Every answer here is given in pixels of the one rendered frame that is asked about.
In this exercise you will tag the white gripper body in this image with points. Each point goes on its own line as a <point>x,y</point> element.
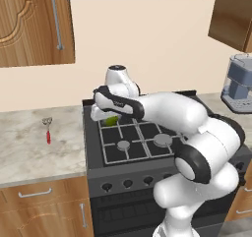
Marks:
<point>98,113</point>

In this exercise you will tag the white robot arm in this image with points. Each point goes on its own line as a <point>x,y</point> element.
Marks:
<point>197,139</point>

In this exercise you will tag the green lime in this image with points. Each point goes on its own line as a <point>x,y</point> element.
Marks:
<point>111,120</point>

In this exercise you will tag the dark grey stove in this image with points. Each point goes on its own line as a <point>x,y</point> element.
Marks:
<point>95,146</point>

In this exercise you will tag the black stove knob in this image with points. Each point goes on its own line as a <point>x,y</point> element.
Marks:
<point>106,187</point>
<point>167,175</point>
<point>240,166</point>
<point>148,180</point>
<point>127,183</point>

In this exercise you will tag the wooden drawer front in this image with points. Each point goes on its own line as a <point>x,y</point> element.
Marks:
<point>65,188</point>

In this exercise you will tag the black oven door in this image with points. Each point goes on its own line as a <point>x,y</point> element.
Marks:
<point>124,214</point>

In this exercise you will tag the wooden base cupboard door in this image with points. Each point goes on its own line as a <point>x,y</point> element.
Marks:
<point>42,219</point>

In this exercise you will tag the grey coffee machine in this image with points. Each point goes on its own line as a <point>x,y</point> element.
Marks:
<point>238,83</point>

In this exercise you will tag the wooden drawer unit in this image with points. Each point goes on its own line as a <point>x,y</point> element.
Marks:
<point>244,201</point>

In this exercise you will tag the wooden wall cupboard door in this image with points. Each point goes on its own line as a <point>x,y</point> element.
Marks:
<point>29,24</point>

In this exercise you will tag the wooden wall cupboard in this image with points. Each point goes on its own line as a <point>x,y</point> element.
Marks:
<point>229,21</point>

